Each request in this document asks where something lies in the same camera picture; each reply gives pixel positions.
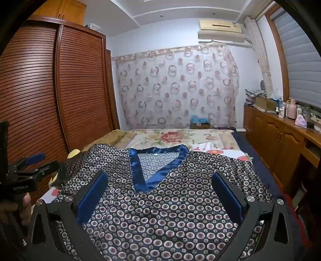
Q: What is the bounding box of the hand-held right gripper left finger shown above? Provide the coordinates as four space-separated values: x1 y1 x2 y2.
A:
25 171 112 261

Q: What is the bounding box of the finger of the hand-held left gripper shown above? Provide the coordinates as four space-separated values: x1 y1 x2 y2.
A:
15 153 46 167
27 161 61 177

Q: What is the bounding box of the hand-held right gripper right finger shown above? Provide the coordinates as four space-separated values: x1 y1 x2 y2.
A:
212 171 300 261

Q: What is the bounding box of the dark blue patterned shirt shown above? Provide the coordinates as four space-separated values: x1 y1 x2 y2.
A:
51 144 274 261

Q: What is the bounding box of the person's left hand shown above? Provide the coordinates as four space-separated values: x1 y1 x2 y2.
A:
0 193 34 227

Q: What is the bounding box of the strawberry print blanket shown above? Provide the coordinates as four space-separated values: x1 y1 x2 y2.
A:
38 147 254 204

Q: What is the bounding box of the wooden slatted wardrobe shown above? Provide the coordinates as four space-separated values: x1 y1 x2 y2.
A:
0 15 121 201

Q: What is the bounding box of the golden pillow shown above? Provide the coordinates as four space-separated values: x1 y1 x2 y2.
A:
84 129 126 151

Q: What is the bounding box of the wooden sideboard cabinet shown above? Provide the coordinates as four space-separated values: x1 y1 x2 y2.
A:
243 104 321 191

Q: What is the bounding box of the cardboard box with blue cloth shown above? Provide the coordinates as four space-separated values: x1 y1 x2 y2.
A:
190 115 211 129

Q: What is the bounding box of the floral bed sheet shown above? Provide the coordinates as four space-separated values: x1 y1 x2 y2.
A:
124 128 242 152

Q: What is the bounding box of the open cardboard box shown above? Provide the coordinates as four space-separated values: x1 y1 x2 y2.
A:
254 97 277 112

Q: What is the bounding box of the pink thermos jug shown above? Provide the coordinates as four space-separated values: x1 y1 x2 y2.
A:
287 99 298 119

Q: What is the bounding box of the stack of folded cloths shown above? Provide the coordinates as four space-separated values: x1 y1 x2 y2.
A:
245 88 267 98

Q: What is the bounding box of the circle print sheer curtain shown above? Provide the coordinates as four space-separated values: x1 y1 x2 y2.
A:
112 44 240 129

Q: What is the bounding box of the beige tied curtain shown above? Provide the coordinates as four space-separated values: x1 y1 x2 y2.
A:
244 16 274 98

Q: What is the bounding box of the wooden overhead cabinet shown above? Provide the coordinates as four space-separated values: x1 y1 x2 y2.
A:
30 0 87 25

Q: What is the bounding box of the grey window blind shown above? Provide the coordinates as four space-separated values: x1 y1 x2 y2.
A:
272 7 321 106

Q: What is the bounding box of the beige wall air conditioner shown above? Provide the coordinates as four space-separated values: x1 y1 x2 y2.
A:
198 19 247 47

